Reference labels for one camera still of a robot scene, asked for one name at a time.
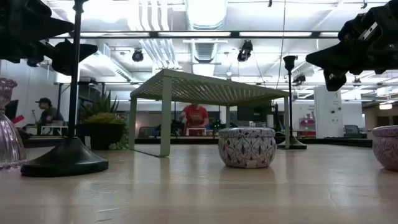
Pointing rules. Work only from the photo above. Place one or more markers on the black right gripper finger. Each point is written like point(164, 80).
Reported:
point(335, 81)
point(342, 57)

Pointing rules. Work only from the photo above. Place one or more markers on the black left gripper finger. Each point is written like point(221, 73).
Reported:
point(28, 21)
point(65, 57)

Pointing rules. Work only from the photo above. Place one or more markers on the pink patterned tin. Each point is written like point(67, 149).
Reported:
point(387, 146)

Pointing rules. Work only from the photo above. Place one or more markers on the pink ribbed glass candle holder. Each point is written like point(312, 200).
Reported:
point(9, 146)

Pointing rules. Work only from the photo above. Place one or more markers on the blue white patterned tin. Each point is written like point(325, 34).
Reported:
point(247, 147)

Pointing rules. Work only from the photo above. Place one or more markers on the white cabinet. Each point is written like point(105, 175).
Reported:
point(328, 109)

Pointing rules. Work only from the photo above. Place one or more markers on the grey office chair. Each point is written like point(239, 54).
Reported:
point(352, 130)

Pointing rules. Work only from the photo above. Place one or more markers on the red storage shelving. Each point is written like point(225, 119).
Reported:
point(307, 126)

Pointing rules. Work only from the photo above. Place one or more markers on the person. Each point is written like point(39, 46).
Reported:
point(49, 115)
point(195, 116)

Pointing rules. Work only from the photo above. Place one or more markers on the potted succulent plant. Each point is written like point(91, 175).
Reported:
point(99, 133)

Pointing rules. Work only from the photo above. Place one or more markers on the green perforated metal shelf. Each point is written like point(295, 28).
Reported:
point(199, 87)

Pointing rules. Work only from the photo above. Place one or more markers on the black mounted camera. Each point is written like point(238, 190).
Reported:
point(137, 56)
point(245, 51)

